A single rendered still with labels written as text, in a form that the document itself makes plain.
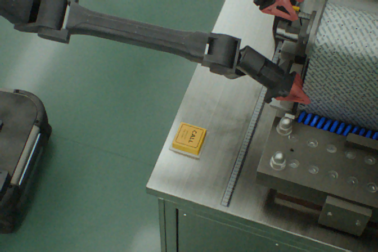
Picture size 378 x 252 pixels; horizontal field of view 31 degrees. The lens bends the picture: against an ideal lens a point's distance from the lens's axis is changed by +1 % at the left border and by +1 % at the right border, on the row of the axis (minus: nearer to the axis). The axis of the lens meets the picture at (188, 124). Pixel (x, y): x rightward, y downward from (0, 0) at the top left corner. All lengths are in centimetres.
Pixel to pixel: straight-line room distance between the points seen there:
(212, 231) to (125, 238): 87
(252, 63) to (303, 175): 28
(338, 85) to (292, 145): 18
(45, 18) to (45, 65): 155
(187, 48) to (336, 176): 44
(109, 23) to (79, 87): 147
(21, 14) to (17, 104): 114
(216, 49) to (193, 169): 34
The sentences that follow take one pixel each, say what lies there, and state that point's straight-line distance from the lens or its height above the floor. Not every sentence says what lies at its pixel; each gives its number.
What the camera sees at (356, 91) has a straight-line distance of 158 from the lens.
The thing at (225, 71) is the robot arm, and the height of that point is 118.
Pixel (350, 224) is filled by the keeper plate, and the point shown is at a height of 96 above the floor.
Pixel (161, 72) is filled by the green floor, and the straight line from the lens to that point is 301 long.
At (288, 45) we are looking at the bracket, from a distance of 165.
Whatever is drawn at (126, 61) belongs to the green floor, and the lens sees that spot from 305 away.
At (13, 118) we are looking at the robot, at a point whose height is 24.
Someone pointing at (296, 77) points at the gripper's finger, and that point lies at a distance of 160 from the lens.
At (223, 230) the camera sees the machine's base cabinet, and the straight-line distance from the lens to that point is 177.
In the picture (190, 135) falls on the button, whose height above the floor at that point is 92.
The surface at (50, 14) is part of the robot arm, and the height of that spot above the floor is 127.
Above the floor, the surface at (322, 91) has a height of 112.
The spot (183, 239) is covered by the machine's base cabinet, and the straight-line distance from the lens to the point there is 191.
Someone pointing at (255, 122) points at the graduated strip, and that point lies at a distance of 180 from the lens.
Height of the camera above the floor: 240
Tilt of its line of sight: 57 degrees down
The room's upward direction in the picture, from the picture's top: 1 degrees clockwise
